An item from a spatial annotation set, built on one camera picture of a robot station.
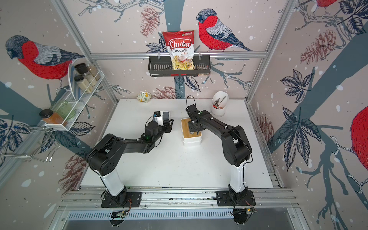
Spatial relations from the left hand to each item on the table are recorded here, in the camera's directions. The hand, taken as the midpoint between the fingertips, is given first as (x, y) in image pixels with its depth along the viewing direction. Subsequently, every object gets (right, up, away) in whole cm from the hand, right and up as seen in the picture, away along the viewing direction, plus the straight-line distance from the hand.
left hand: (173, 117), depth 91 cm
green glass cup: (-55, +5, -20) cm, 58 cm away
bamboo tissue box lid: (+8, -8, -1) cm, 11 cm away
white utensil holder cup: (+34, +11, +14) cm, 38 cm away
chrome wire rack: (-56, -9, -35) cm, 66 cm away
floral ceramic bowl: (-29, +16, +31) cm, 46 cm away
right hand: (+14, -7, +4) cm, 16 cm away
